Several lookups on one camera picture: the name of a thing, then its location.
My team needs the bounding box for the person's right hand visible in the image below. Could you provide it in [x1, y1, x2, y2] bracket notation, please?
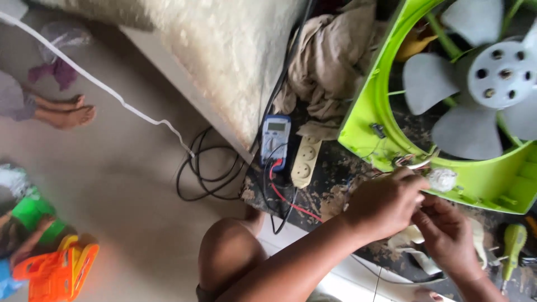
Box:
[411, 194, 487, 282]

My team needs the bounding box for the person's left hand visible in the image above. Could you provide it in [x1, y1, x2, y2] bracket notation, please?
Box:
[342, 167, 431, 247]

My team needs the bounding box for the bundle of thin coloured wires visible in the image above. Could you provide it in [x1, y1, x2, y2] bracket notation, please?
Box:
[371, 154, 434, 179]

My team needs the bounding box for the white round knob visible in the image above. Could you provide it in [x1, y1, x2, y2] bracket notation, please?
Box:
[428, 168, 458, 193]

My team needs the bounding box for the cream plastic part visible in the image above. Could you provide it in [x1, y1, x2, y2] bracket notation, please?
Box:
[387, 217, 489, 278]

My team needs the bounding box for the lime green fan housing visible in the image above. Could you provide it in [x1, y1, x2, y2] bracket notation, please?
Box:
[338, 0, 537, 215]

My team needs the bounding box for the beige power strip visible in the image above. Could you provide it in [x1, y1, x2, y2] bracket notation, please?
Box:
[290, 135, 323, 189]

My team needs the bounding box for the red probe lead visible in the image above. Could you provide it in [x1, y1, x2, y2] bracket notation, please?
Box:
[268, 159, 324, 223]

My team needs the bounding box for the black probe lead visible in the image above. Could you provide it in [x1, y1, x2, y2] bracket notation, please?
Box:
[262, 143, 299, 235]

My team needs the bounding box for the grey plastic fan blade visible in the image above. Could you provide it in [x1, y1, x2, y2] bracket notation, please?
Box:
[402, 0, 537, 161]

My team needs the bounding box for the yellow plastic piece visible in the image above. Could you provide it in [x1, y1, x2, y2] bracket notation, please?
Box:
[394, 29, 439, 63]

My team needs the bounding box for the blue digital multimeter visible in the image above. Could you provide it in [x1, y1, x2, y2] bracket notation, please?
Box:
[260, 114, 292, 172]

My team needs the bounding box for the beige crumpled cloth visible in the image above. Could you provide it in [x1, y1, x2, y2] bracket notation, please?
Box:
[273, 0, 388, 141]

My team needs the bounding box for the person's bare leg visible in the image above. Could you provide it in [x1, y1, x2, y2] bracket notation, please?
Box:
[196, 209, 269, 302]

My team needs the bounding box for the white fluffy rug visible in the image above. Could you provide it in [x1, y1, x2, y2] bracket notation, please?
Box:
[29, 0, 311, 149]

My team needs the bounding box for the white furniture panel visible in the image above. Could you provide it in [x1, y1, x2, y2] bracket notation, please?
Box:
[119, 25, 257, 165]

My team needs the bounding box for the orange plastic toy chair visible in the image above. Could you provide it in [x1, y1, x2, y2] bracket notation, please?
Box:
[12, 234, 100, 302]

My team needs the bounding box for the purple cloth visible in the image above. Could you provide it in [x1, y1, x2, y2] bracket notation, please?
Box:
[27, 56, 79, 91]

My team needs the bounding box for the clear plastic bag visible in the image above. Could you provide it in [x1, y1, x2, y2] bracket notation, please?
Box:
[38, 20, 93, 63]

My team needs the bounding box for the thin grey wire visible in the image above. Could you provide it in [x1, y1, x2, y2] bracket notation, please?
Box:
[352, 253, 447, 302]

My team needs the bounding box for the green handled screwdriver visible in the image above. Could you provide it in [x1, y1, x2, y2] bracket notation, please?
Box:
[500, 223, 528, 294]

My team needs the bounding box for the long black cable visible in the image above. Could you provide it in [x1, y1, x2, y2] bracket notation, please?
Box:
[249, 0, 317, 156]

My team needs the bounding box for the coiled black cable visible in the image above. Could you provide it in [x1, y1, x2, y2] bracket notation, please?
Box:
[176, 126, 252, 202]

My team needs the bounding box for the white flat cable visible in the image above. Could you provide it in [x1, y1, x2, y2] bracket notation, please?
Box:
[0, 10, 196, 158]

